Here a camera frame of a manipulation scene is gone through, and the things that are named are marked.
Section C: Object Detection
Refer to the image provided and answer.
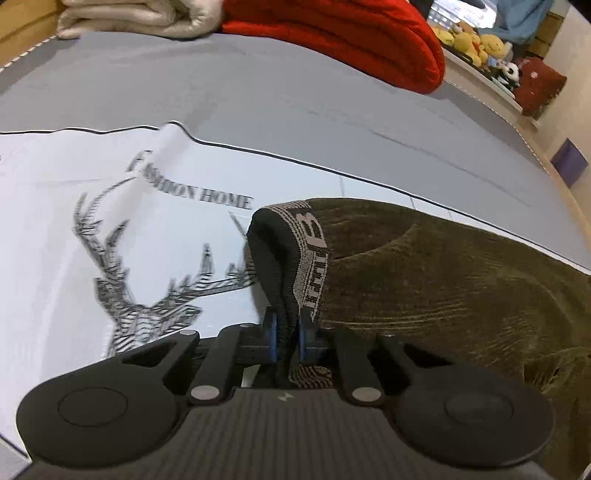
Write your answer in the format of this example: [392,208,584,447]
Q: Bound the brown corduroy pants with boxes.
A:
[247,198,590,479]

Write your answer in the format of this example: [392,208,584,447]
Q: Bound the white printed deer bed runner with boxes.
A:
[1,123,590,449]

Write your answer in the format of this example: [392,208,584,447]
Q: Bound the grey bed sheet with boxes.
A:
[1,33,590,266]

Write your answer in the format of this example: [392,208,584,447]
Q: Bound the purple storage box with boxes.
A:
[551,138,589,187]

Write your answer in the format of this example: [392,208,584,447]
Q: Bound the red folded blanket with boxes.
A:
[221,0,446,94]

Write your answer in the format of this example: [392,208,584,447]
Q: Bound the panda plush toy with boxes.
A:
[496,62,522,90]

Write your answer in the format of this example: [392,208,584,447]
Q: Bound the dark red cushion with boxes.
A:
[514,57,567,120]

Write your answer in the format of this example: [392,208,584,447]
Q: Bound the cream folded blanket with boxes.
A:
[56,0,223,40]

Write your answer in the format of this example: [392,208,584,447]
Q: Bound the yellow plush toys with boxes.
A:
[431,21,508,69]

